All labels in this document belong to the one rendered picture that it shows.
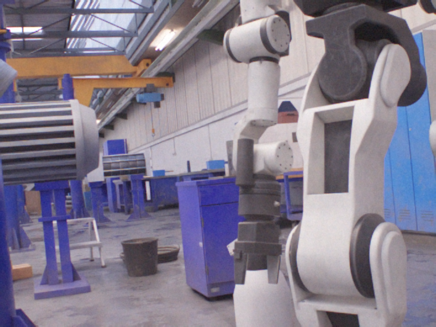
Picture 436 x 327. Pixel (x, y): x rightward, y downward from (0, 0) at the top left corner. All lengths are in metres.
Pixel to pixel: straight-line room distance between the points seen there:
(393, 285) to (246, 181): 0.36
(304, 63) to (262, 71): 6.55
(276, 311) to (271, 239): 0.83
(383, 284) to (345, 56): 0.41
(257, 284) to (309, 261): 0.99
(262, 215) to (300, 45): 6.84
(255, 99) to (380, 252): 0.44
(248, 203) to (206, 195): 2.21
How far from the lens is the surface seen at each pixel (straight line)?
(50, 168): 4.24
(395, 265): 0.94
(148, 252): 4.54
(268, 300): 1.93
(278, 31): 1.17
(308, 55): 7.69
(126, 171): 11.09
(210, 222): 3.33
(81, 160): 4.17
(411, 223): 5.07
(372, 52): 1.04
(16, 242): 7.63
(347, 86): 1.03
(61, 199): 4.35
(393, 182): 5.20
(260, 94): 1.17
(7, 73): 0.80
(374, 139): 0.98
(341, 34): 1.05
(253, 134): 1.20
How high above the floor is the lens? 0.77
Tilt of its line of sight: level
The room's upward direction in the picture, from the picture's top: 5 degrees counter-clockwise
